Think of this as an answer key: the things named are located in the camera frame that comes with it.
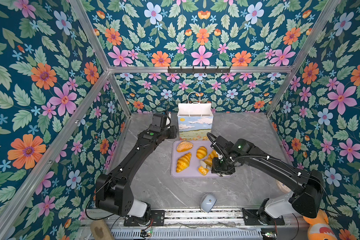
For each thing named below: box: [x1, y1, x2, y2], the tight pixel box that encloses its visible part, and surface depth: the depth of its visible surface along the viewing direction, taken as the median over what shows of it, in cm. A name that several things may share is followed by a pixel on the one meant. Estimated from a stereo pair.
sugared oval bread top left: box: [176, 141, 193, 153], surface depth 98 cm
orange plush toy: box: [303, 209, 338, 240], surface depth 66 cm
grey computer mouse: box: [200, 193, 217, 214], surface depth 72 cm
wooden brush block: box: [90, 219, 114, 240], surface depth 69 cm
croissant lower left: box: [176, 152, 192, 173], surface depth 91 cm
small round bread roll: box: [196, 146, 208, 160], surface depth 95 cm
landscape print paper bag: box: [177, 103, 214, 141], surface depth 92 cm
